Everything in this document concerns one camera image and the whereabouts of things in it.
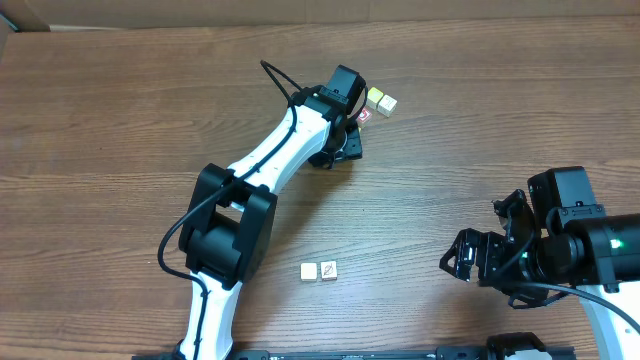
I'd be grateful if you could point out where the plain wooden block far right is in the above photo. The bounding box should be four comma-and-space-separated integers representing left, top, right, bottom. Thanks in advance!
377, 94, 397, 117

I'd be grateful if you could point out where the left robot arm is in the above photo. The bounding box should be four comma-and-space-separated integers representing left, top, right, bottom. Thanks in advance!
167, 65, 367, 360

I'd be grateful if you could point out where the leaf picture wooden block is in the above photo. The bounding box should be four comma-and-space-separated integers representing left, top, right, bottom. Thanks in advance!
320, 261, 338, 281

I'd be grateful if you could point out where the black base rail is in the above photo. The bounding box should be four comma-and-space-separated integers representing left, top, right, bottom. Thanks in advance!
132, 332, 576, 360

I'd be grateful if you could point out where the yellow S block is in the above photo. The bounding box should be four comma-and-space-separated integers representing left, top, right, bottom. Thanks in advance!
300, 263, 318, 281

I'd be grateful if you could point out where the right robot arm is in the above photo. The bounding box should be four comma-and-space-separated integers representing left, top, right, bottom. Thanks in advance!
439, 166, 639, 359

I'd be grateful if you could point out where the red O block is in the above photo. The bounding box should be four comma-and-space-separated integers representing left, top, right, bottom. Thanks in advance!
356, 107, 372, 128

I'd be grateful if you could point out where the yellow block far right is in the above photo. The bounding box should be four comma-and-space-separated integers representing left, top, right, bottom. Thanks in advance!
366, 87, 384, 110

